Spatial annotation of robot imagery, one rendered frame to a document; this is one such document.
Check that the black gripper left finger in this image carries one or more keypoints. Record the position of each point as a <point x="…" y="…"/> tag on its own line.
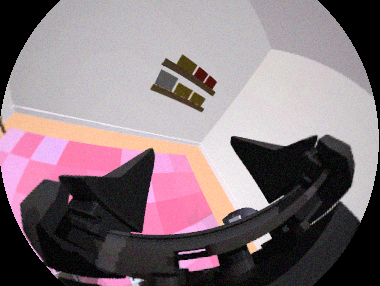
<point x="123" y="191"/>

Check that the glass french press with plunger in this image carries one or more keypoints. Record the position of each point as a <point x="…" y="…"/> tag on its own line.
<point x="62" y="274"/>

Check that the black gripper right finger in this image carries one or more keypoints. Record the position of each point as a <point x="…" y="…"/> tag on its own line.
<point x="271" y="165"/>

